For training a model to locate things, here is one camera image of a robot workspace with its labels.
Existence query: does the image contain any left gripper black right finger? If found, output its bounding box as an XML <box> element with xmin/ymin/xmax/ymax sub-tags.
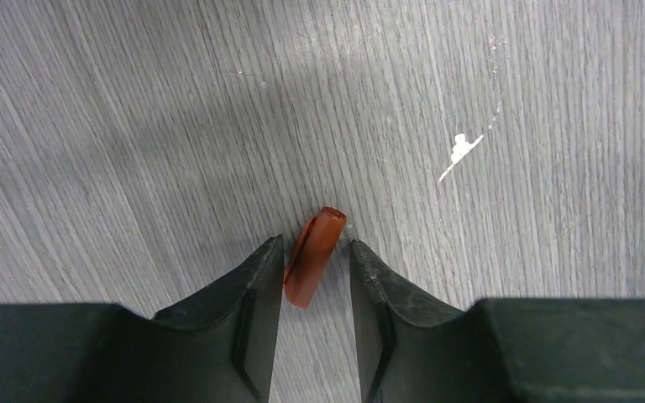
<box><xmin>349</xmin><ymin>240</ymin><xmax>645</xmax><ymax>402</ymax></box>

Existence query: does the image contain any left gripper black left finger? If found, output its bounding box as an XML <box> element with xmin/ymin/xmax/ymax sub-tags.
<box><xmin>0</xmin><ymin>236</ymin><xmax>284</xmax><ymax>402</ymax></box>

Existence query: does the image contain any red marker cap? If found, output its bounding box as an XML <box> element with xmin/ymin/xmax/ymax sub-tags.
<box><xmin>283</xmin><ymin>207</ymin><xmax>347</xmax><ymax>309</ymax></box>

